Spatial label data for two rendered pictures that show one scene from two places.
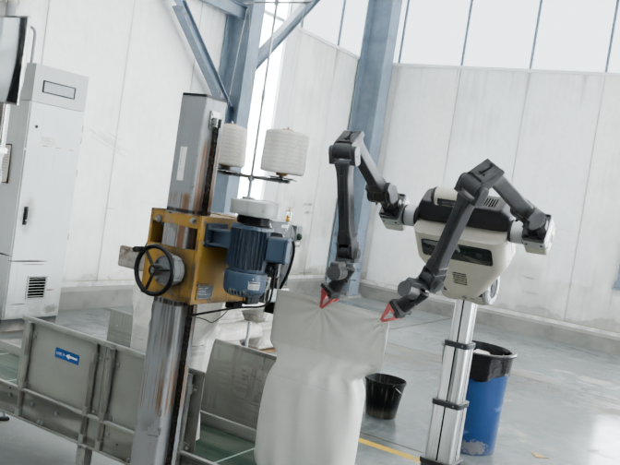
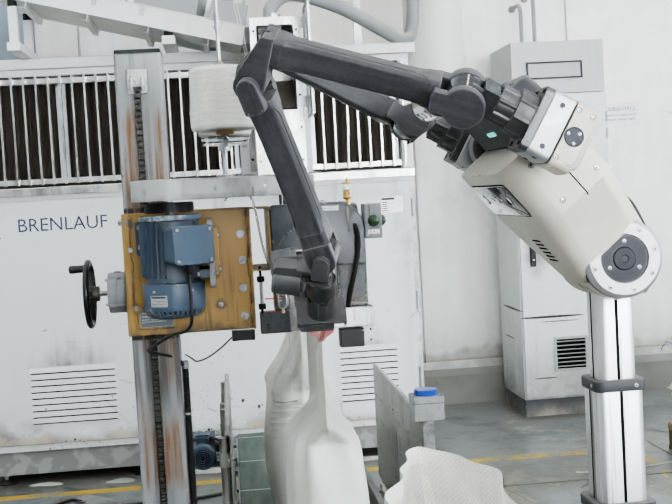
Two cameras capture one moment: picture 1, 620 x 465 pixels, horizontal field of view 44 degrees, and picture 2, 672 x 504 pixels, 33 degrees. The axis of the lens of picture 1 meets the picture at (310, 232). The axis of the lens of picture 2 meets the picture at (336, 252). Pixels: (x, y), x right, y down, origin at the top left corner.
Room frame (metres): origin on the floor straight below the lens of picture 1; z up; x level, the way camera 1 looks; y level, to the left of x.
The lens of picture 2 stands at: (1.39, -2.24, 1.36)
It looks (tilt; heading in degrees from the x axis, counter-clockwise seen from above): 3 degrees down; 54
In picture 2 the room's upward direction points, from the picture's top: 3 degrees counter-clockwise
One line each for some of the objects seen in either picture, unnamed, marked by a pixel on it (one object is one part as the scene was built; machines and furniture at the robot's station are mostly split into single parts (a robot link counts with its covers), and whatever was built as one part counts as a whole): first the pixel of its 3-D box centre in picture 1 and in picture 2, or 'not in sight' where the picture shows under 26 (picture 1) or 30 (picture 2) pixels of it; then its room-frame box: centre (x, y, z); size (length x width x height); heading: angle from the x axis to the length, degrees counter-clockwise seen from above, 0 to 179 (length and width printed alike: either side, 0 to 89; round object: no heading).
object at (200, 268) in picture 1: (199, 256); (188, 269); (2.85, 0.39, 1.18); 0.34 x 0.25 x 0.31; 149
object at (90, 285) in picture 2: (153, 269); (88, 294); (2.61, 0.51, 1.13); 0.18 x 0.11 x 0.18; 59
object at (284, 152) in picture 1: (284, 152); (223, 99); (2.83, 0.14, 1.61); 0.17 x 0.17 x 0.17
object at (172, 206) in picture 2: (253, 220); (169, 208); (2.70, 0.20, 1.35); 0.12 x 0.12 x 0.04
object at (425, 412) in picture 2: not in sight; (426, 406); (3.24, -0.09, 0.81); 0.08 x 0.08 x 0.06; 59
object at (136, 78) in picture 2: (217, 120); (136, 80); (2.73, 0.38, 1.68); 0.05 x 0.03 x 0.06; 149
